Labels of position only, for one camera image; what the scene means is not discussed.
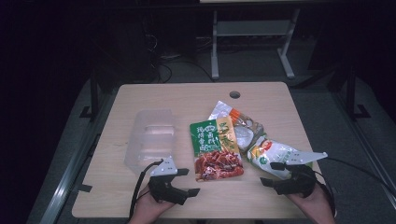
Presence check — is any green and red snack packet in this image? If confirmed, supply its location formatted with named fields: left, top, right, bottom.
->
left=189, top=115, right=246, bottom=183

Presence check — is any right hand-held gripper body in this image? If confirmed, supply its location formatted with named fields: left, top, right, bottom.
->
left=274, top=151, right=329, bottom=199

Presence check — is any person's left hand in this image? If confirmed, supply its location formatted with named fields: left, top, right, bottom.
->
left=128, top=186, right=176, bottom=224

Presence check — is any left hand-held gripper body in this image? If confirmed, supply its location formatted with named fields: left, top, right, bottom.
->
left=148, top=157, right=190, bottom=206

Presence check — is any hand-held gripper cable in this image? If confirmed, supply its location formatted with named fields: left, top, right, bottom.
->
left=128, top=159, right=164, bottom=222
left=314, top=156, right=396, bottom=217

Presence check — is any person's right hand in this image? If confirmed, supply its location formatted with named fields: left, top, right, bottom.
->
left=288, top=186, right=337, bottom=224

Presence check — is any clear plastic container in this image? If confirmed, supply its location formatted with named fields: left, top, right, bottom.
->
left=123, top=108, right=176, bottom=175

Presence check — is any white and green food packet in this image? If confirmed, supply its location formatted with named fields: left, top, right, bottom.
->
left=247, top=134, right=314, bottom=181

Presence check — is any silver and orange food packet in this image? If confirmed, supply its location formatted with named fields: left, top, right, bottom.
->
left=207, top=100, right=266, bottom=154

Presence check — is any right hand-held gripper cable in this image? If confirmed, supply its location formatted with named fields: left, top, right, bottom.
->
left=314, top=156, right=396, bottom=217

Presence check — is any left hand-held gripper cable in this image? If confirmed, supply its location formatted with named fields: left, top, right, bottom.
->
left=128, top=159, right=164, bottom=222

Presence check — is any black floor cable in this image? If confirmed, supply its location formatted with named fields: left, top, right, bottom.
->
left=152, top=59, right=217, bottom=84

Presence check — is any grey metal desk frame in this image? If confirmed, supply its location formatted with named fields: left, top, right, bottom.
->
left=210, top=8, right=302, bottom=80

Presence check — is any aluminium rail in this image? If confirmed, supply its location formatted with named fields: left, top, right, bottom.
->
left=38, top=92, right=110, bottom=224
left=331, top=90, right=396, bottom=203

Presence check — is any black metal stand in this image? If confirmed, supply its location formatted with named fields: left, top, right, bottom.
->
left=345, top=65, right=372, bottom=121
left=78, top=69, right=101, bottom=121

